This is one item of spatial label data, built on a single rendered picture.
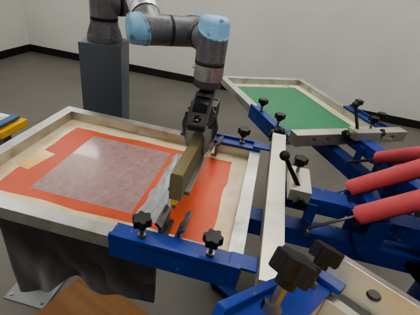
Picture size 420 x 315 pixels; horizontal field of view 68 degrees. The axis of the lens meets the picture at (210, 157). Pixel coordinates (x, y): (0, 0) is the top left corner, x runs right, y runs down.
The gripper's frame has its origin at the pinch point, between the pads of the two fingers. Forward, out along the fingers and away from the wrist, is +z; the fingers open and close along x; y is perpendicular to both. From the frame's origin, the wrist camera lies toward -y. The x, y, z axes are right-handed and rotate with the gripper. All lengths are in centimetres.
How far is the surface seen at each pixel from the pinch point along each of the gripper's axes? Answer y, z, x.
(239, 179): 10.6, 13.4, -13.4
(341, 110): 96, 12, -59
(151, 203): -11.9, 12.9, 8.5
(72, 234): -29.4, 12.3, 21.2
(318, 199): -2.9, 4.7, -35.8
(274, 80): 125, 11, -20
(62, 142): 8, 14, 49
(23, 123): 16, 15, 71
